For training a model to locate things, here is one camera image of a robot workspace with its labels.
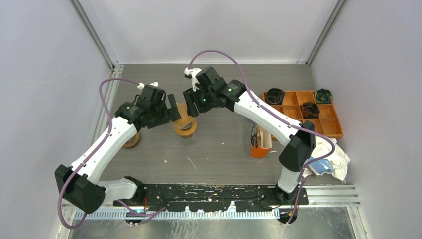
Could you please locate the orange wooden compartment tray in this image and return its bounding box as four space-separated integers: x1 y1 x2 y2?
261 90 344 139

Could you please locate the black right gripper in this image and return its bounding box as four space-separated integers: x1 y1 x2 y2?
182 85 216 118

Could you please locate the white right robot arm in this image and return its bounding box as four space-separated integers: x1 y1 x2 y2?
183 66 315 205

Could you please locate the orange coffee filter box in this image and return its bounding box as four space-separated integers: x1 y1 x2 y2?
250 123 272 159

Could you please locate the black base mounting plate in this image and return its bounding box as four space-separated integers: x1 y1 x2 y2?
123 184 309 212

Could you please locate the green floral rolled tie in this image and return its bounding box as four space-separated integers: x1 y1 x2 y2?
314 88 332 104

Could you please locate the glass carafe with brown collar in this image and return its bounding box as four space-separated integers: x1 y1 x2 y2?
180 134 193 139

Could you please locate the brown paper coffee filter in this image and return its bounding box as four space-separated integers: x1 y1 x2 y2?
174 103 195 131

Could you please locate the white crumpled cloth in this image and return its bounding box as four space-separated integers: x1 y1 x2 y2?
302 136 351 181

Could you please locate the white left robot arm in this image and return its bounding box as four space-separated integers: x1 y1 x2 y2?
55 82 181 214

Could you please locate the dark rolled tie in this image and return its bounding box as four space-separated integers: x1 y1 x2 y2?
265 88 285 105

